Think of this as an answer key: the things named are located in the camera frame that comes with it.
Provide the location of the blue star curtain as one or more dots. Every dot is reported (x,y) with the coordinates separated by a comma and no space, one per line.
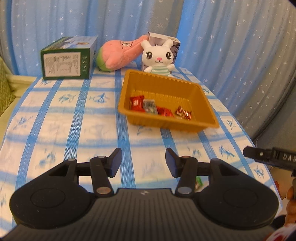
(69,18)

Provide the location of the person's right hand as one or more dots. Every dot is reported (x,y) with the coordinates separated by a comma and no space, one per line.
(291,208)

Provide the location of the dark red foil candy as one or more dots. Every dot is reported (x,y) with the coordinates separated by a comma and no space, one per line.
(183,113)

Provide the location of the white bunny plush toy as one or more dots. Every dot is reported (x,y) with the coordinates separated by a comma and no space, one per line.
(157,58)

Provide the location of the red white printed clothing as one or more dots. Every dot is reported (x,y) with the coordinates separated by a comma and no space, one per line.
(283,234)

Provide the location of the large red candy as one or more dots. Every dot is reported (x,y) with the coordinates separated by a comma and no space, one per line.
(136,103)

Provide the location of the orange plastic tray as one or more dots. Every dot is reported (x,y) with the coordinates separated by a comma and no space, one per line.
(161,88)

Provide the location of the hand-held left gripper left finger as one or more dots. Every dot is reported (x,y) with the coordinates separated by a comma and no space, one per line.
(115,162)

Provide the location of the green cardboard box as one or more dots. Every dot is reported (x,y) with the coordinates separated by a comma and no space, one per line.
(64,60)

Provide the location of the pink plush toy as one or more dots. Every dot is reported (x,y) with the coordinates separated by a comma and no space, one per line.
(120,54)

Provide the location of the white dark printed box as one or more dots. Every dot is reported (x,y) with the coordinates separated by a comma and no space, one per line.
(161,37)

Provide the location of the cream sofa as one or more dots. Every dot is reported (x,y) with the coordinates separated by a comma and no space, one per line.
(19,84)

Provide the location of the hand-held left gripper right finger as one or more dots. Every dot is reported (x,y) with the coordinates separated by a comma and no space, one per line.
(171,162)

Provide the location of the clear nut bar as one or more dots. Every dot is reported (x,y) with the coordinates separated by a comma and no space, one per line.
(149,106)

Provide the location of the blue white checked tablecloth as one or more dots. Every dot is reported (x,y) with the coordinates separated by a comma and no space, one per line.
(69,120)

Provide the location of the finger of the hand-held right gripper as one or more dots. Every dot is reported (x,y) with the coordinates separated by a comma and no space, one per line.
(256,153)

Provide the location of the green zigzag pillow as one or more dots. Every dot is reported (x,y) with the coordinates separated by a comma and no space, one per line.
(4,92)

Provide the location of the green yellow wrapped candy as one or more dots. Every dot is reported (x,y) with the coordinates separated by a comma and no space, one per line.
(198,184)

